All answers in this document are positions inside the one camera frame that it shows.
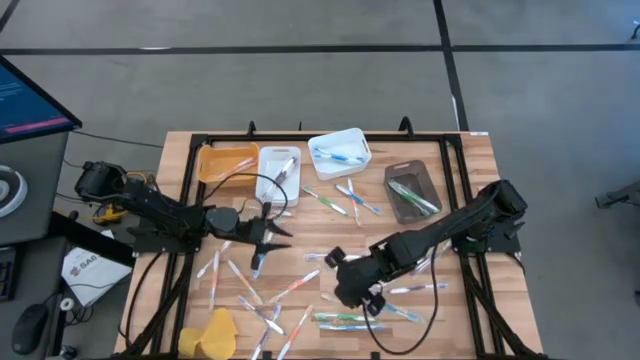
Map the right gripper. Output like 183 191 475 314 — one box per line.
323 245 389 318

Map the thick black cable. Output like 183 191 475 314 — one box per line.
123 251 166 347

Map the black keyboard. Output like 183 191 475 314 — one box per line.
0 244 22 303

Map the thin black floor cable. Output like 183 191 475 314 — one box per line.
69 128 166 150

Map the wide white plastic bin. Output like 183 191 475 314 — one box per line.
307 127 373 181

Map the computer monitor with blue screen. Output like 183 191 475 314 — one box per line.
0 53 84 146

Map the grey computer desk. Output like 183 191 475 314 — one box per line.
0 130 71 360

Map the yellow crumpled cloth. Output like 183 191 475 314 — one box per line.
177 306 240 360

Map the yellow cable bundle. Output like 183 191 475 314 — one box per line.
91 206 129 226

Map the white paper box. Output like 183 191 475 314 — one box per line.
60 229 134 308

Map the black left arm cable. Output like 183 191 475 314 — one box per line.
201 172 290 221

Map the purple toothbrush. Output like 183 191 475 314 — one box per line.
303 252 362 262
236 295 287 336
263 159 296 198
272 156 300 189
387 283 450 295
249 303 282 360
413 240 452 275

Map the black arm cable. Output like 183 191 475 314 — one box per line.
362 244 441 356
201 172 290 221

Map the black computer mouse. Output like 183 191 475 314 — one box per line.
10 302 51 358

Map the black stand leg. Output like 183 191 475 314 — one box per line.
593 178 640 211

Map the narrow white plastic bin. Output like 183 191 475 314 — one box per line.
254 145 303 208

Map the dark translucent plastic bin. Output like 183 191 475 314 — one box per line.
383 159 444 225

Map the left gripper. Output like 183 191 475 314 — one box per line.
234 201 294 272

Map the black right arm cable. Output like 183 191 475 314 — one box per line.
362 244 441 356

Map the white round device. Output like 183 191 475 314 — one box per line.
0 164 29 219

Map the orange plastic bin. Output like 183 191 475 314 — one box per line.
196 142 261 189

